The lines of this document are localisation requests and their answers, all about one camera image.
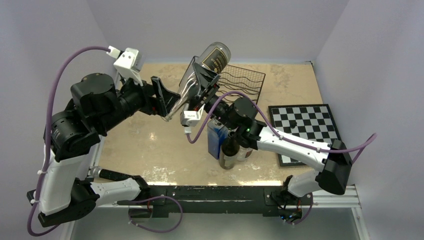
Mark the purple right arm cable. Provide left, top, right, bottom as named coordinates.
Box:
left=186, top=91, right=378, bottom=165

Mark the blue square glass bottle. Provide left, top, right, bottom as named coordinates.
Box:
left=207, top=119, right=229, bottom=160

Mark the black wire wine rack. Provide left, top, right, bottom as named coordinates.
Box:
left=177, top=55, right=266, bottom=103

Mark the clear bottle white cap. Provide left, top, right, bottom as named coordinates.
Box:
left=236, top=145, right=253, bottom=162

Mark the dark brown glass bottle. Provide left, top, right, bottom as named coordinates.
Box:
left=218, top=131, right=240, bottom=170

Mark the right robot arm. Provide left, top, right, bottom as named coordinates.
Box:
left=190, top=62, right=353, bottom=204

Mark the aluminium table frame rail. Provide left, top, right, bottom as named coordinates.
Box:
left=59, top=59, right=370, bottom=240

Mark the black mounting base plate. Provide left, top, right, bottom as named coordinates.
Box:
left=137, top=185, right=311, bottom=218

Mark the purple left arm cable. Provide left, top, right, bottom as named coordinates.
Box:
left=26, top=45, right=114, bottom=237

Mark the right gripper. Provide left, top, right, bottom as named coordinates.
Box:
left=185, top=62, right=237, bottom=131

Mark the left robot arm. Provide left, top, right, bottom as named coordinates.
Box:
left=27, top=73, right=180, bottom=228

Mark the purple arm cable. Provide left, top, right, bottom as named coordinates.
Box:
left=26, top=45, right=114, bottom=237
left=186, top=91, right=378, bottom=165

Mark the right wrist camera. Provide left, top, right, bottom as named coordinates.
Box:
left=180, top=109, right=203, bottom=134

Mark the clear glass bottle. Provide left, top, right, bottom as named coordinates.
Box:
left=163, top=41, right=231, bottom=121

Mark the black white chessboard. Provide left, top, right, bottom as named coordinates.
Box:
left=267, top=103, right=342, bottom=168

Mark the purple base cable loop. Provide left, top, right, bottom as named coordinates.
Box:
left=128, top=192, right=185, bottom=233

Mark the black chess piece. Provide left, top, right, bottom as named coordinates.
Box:
left=289, top=120, right=297, bottom=129

